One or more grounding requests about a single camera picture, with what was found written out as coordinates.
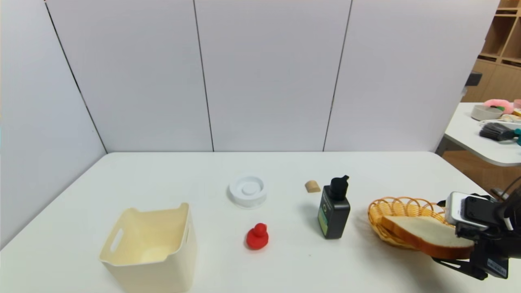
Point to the dark grey equipment piece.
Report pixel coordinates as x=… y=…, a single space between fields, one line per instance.
x=498 y=193

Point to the toast bread slice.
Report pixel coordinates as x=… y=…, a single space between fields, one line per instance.
x=423 y=236

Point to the red rubber duck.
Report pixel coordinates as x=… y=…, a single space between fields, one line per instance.
x=257 y=239

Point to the grey bowl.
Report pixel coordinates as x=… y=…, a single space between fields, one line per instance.
x=484 y=113

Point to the orange wicker basket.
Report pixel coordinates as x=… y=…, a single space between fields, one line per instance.
x=390 y=208

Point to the wooden shelf unit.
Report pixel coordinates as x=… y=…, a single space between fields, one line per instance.
x=498 y=77

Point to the black brush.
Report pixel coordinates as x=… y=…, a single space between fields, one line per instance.
x=492 y=132

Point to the black clamp on partition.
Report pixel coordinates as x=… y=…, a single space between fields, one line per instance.
x=473 y=78

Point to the black pump bottle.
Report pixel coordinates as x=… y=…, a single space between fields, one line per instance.
x=333 y=215

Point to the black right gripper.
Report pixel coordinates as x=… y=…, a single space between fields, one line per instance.
x=493 y=264

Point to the beige cloth item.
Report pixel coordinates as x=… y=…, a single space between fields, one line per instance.
x=511 y=118

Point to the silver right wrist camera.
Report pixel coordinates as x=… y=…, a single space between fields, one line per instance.
x=468 y=209

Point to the pink plush toy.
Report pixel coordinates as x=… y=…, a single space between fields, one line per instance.
x=498 y=103

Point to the white round dish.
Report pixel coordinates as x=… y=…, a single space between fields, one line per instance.
x=247 y=191

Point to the small cork piece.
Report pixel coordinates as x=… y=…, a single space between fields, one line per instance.
x=312 y=186

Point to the white side table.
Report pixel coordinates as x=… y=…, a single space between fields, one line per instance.
x=484 y=142

